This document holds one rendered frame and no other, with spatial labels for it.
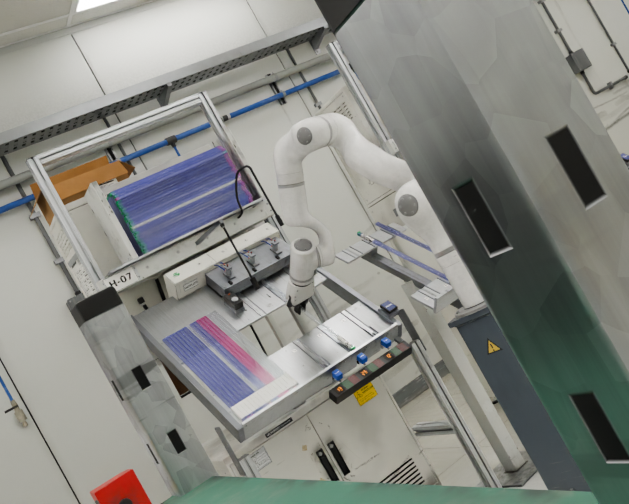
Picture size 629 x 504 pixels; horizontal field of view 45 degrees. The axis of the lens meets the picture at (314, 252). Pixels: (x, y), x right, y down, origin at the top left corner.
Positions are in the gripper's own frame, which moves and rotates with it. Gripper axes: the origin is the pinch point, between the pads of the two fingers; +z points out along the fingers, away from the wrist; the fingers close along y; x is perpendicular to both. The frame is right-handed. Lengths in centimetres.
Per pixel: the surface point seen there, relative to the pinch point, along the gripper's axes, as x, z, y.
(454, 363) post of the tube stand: 44, 19, -40
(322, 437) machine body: 30.9, 34.6, 12.9
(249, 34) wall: -236, 45, -149
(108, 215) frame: -65, -18, 38
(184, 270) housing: -41.3, 0.8, 22.7
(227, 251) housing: -39.7, 0.5, 4.1
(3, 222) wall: -194, 76, 46
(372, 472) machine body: 48, 47, 2
